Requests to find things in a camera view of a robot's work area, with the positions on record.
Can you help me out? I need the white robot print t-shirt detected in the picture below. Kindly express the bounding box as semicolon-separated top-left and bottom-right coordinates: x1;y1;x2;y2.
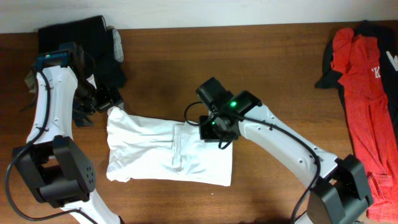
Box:
106;106;233;187

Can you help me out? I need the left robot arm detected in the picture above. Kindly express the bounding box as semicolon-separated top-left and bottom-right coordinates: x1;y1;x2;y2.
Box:
6;42;124;223

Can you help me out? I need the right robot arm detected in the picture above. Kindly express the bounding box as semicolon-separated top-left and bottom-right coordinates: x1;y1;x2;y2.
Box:
196;77;374;224

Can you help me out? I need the black folded garment stack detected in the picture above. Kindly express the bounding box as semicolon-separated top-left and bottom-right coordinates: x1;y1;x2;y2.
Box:
37;15;127;94

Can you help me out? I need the red t-shirt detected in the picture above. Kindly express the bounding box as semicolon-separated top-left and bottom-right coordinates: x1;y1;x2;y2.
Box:
330;28;397;222

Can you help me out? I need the black garment with white letters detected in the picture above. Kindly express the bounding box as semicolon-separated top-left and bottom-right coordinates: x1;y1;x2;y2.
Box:
315;21;397;132

